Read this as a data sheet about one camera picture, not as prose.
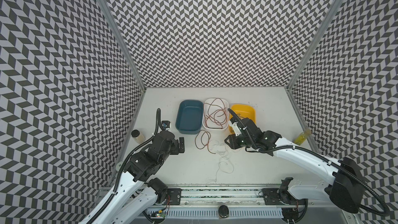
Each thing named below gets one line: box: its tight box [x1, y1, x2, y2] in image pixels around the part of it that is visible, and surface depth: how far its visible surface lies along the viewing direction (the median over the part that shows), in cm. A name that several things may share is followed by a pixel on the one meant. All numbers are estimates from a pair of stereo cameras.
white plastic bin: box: [202, 98, 230, 131], surface depth 104 cm
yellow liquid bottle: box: [293, 129, 312, 146], surface depth 85 cm
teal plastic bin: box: [175, 99, 204, 135], surface depth 101 cm
